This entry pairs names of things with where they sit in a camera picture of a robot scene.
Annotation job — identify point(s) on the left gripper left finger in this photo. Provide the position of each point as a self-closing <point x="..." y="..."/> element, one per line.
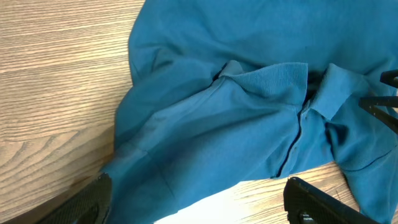
<point x="85" y="204"/>

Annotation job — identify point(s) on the blue polo shirt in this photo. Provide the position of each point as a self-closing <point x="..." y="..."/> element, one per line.
<point x="228" y="91"/>

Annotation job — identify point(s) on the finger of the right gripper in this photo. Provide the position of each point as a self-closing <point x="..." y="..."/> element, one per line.
<point x="372" y="104"/>
<point x="390" y="78"/>

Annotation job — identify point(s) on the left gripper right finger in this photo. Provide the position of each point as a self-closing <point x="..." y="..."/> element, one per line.
<point x="306" y="204"/>

